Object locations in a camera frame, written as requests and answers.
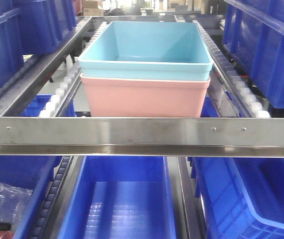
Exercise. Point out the blue bin lower right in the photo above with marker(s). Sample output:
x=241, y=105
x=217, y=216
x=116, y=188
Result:
x=243, y=198

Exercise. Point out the blue bin shelf upper left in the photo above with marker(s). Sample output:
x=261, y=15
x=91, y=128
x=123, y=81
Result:
x=32, y=27

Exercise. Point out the light blue plastic box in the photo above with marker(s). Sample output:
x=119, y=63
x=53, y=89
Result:
x=148, y=50

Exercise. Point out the blue bin shelf upper right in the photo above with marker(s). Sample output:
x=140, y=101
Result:
x=254, y=37

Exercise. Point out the left white roller track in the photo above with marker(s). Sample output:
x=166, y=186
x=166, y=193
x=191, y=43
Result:
x=64, y=94

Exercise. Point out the white roller track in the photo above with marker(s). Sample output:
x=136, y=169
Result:
x=227, y=90
x=64, y=94

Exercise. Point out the blue bin lower middle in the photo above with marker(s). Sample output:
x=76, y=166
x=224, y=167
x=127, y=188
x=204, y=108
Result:
x=121, y=197

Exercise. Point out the lower black roller track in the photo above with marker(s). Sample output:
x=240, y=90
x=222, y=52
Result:
x=60, y=174

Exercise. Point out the blue bin under left track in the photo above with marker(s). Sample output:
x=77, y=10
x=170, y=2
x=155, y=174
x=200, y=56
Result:
x=38, y=104

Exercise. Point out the blue bin shelf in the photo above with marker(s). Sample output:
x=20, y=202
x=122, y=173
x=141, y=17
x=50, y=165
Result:
x=32, y=27
x=254, y=37

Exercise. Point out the cardboard box background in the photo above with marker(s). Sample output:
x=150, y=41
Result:
x=92, y=8

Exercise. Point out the pink plastic box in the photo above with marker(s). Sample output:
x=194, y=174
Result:
x=121, y=97

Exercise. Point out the blue bin lower left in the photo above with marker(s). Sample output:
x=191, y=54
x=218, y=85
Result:
x=29, y=172

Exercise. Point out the right white roller track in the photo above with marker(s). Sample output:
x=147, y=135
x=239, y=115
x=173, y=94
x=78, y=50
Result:
x=227, y=90

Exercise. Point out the clear plastic bag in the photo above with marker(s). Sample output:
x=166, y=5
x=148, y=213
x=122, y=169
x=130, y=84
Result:
x=13, y=201

